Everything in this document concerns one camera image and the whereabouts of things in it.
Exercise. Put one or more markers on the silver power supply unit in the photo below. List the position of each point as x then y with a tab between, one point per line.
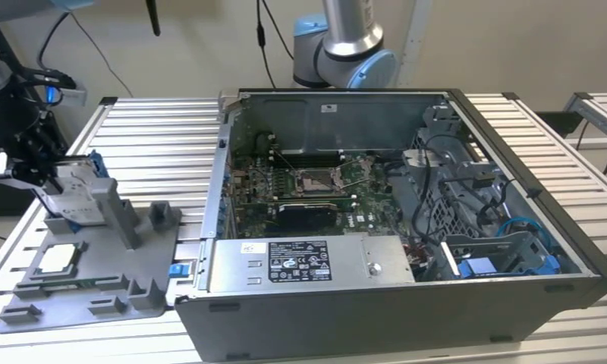
232	273

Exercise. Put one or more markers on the CPU socket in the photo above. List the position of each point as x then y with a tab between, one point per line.
316	184

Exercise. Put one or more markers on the green motherboard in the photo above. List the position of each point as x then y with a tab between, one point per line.
373	212

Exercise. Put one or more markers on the blue case latch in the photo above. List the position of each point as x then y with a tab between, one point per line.
177	270

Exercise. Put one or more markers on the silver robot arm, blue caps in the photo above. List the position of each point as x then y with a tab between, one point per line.
344	49

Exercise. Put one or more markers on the black RAM slot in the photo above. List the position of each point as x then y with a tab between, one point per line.
308	153

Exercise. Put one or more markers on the black equipment cabinet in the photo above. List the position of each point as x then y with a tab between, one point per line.
0	197

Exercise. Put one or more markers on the silver CPU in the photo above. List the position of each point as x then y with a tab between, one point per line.
59	259

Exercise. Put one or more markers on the black open PC case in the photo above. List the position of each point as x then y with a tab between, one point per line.
333	330

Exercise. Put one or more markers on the aluminium slat side table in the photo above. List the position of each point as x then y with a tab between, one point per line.
601	110

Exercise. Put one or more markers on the grey parts rack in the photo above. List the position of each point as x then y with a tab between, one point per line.
105	258

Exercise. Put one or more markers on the grey metal drive cage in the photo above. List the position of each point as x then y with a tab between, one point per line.
455	212

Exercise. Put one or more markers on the blue disk carrier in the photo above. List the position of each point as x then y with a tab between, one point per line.
480	265

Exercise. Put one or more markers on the grey metal disk bay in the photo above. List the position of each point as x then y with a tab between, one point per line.
515	240

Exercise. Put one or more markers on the green RAM stick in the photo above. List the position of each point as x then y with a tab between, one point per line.
87	282

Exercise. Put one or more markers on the hard disk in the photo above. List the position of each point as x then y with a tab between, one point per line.
75	204

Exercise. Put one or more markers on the black graphics card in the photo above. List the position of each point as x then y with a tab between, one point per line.
302	218

